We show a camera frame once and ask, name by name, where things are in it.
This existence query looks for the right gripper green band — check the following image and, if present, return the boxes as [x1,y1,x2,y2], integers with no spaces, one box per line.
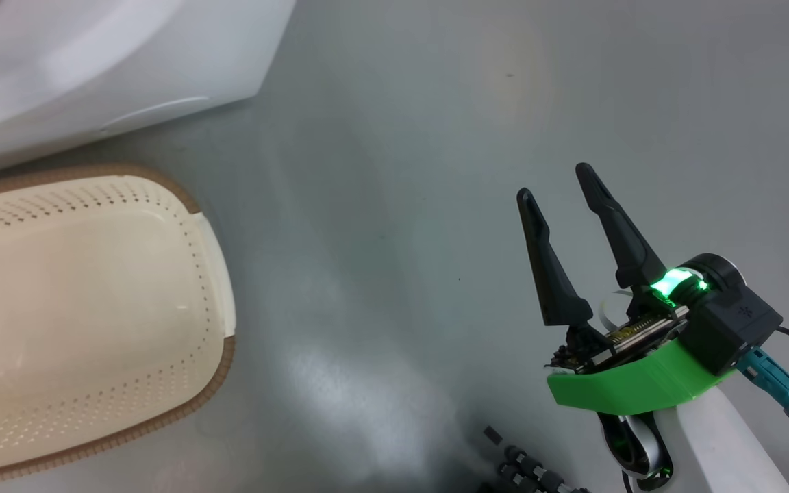
[516,162,734,490]

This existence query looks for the cream perforated laundry basket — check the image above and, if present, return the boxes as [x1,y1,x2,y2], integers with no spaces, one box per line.
[0,163,236,488]

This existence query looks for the white front-load washing machine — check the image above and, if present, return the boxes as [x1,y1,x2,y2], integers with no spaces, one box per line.
[0,0,297,182]

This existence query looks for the teal right camera cable connector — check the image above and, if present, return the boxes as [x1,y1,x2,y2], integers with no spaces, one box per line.
[737,348,789,425]

